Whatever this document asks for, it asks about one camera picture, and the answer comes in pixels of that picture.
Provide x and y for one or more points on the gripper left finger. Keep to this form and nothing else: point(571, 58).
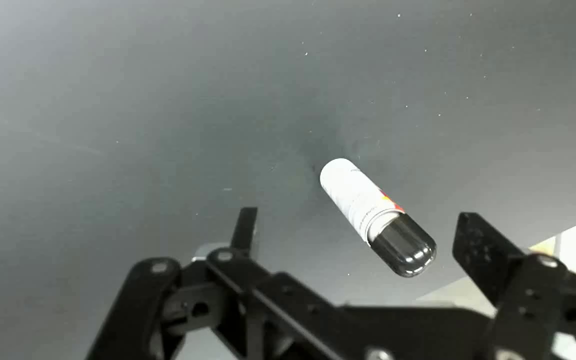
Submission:
point(228, 290)

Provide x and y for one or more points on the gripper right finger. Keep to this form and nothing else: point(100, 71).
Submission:
point(523, 285)

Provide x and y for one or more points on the black lid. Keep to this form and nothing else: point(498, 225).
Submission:
point(405, 247)

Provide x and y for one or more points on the white can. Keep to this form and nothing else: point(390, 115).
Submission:
point(355, 197)

